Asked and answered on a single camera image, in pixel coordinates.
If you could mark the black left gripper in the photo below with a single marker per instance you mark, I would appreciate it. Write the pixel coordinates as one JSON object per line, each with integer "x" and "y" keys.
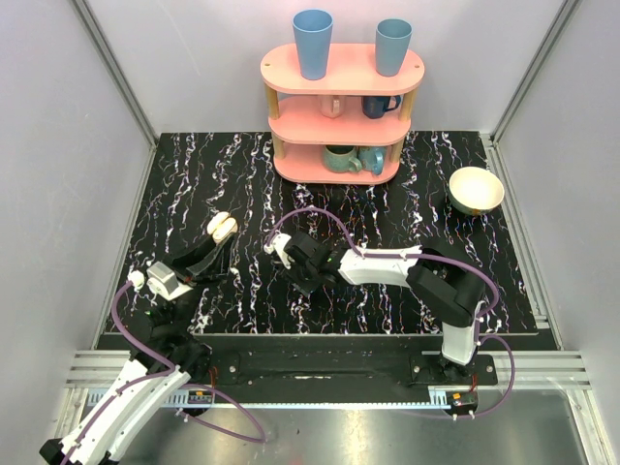
{"x": 189, "y": 270}

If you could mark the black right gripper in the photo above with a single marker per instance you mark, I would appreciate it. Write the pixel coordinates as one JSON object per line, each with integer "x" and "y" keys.
{"x": 303, "y": 287}

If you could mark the white earbud charging case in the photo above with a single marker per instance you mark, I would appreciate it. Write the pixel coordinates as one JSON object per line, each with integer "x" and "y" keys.
{"x": 222, "y": 226}

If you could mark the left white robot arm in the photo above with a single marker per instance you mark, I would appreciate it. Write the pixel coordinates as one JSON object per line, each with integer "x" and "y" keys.
{"x": 170, "y": 358}

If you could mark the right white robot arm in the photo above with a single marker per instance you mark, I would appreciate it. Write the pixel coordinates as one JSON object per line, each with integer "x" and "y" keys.
{"x": 446, "y": 285}

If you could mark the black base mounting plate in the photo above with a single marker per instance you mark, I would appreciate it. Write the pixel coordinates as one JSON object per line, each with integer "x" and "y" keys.
{"x": 409, "y": 359}

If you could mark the teal glazed ceramic mug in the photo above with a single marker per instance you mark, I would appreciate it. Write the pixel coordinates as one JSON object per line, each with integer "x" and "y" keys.
{"x": 341, "y": 158}

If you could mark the light blue butterfly mug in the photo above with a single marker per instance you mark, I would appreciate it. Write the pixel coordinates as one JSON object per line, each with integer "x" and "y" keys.
{"x": 372, "y": 158}

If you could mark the pink three-tier shelf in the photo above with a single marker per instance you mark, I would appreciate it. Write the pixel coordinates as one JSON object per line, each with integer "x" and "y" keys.
{"x": 300, "y": 132}

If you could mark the pink ceramic mug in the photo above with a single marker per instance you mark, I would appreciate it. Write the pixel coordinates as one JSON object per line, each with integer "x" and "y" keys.
{"x": 332, "y": 106}

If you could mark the dark blue ceramic mug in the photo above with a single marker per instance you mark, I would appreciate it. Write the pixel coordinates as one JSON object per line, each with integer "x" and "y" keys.
{"x": 375, "y": 107}

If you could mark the cream ceramic bowl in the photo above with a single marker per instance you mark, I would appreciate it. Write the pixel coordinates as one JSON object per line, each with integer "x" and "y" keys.
{"x": 475, "y": 191}

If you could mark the left blue plastic tumbler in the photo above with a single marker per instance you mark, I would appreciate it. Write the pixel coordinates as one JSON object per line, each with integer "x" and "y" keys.
{"x": 312, "y": 36}

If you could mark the blue plastic tumbler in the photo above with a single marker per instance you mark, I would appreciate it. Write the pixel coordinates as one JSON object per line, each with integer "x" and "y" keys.
{"x": 312, "y": 36}
{"x": 393, "y": 36}

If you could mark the right blue plastic tumbler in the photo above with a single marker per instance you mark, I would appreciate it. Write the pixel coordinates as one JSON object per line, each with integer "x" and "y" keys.
{"x": 393, "y": 36}

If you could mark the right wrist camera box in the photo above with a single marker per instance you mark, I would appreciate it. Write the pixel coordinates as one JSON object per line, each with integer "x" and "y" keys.
{"x": 276, "y": 245}

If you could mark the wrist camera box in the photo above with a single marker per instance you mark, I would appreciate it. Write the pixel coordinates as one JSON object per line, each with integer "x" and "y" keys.
{"x": 276, "y": 245}
{"x": 163, "y": 282}

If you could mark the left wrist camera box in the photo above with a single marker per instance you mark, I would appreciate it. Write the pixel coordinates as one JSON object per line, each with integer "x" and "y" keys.
{"x": 163, "y": 282}

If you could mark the aluminium frame post left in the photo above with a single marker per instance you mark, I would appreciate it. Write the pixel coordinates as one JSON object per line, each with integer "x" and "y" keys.
{"x": 101, "y": 43}

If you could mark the aluminium frame post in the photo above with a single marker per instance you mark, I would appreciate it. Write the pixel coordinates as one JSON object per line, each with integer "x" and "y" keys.
{"x": 101, "y": 43}
{"x": 545, "y": 48}

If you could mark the aluminium frame post right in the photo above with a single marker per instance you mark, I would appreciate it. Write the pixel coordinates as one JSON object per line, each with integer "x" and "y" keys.
{"x": 545, "y": 48}

